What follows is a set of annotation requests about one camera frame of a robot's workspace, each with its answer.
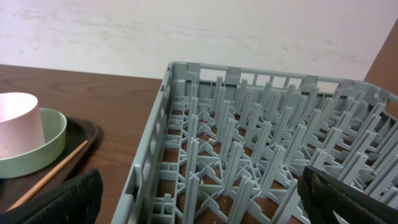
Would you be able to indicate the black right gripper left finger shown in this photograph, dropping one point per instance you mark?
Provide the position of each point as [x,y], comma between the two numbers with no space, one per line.
[78,200]

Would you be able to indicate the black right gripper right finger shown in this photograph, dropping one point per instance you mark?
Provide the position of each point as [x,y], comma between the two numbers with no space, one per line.
[323,197]

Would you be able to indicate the pink cup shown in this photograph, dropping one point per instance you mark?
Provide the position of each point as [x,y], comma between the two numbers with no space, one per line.
[21,124]

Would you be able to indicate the grey dishwasher rack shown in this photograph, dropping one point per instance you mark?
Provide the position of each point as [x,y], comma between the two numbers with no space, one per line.
[227,145]

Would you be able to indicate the wooden chopstick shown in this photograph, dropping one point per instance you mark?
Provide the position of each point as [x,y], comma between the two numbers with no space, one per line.
[43,181]

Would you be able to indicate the green bowl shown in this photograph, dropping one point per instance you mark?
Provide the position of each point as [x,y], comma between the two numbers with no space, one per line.
[54,125]

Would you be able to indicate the brown serving tray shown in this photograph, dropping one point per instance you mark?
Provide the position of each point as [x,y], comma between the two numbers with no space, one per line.
[78,130]

